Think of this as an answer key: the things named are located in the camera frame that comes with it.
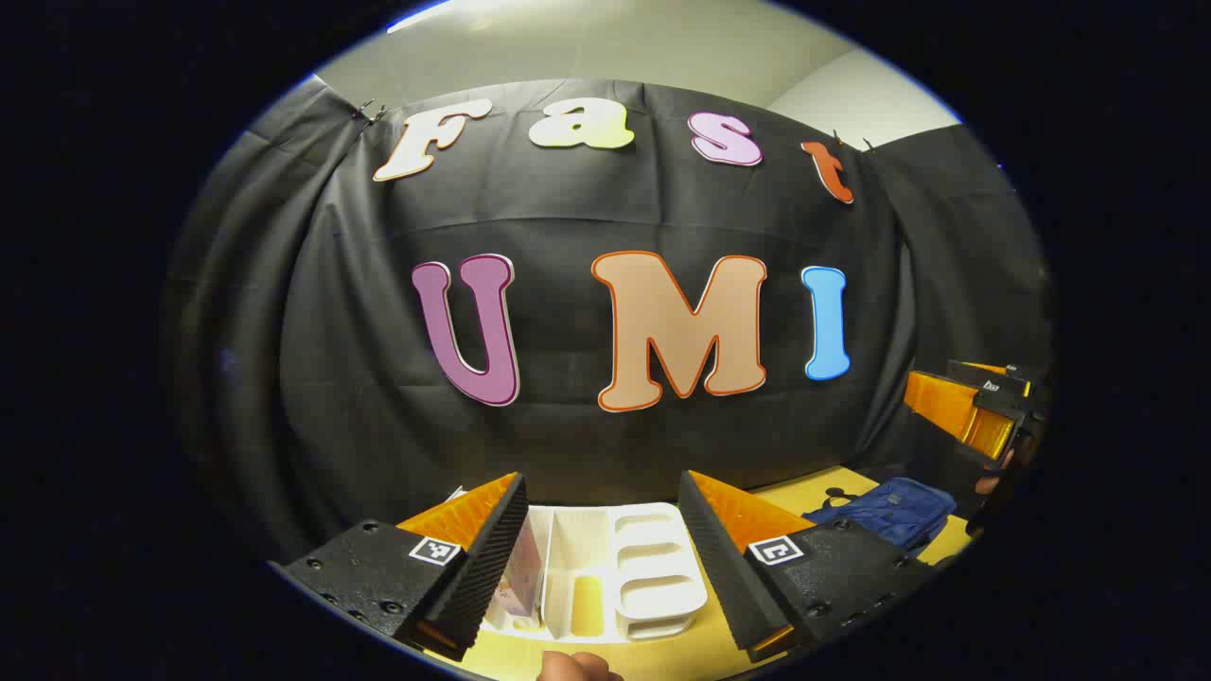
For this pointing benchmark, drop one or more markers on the black round table grommet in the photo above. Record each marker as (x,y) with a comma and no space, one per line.
(836,493)

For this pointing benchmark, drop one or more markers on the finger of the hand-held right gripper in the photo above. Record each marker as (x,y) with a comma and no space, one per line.
(989,380)
(956,411)

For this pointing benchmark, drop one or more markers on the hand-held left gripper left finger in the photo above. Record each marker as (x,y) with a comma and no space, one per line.
(492,558)

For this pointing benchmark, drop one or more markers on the pink cover book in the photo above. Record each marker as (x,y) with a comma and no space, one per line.
(520,582)

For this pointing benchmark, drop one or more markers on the blue schoolbag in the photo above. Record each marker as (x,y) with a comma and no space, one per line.
(889,511)

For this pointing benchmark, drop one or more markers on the black backdrop cloth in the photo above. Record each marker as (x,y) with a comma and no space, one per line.
(568,445)

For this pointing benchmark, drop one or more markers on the white bookshelf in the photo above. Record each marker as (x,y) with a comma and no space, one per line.
(653,586)

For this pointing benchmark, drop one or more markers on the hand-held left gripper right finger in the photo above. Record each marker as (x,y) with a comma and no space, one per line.
(719,558)

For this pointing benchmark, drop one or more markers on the black binder clip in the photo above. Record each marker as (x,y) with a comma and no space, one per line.
(851,142)
(371,112)

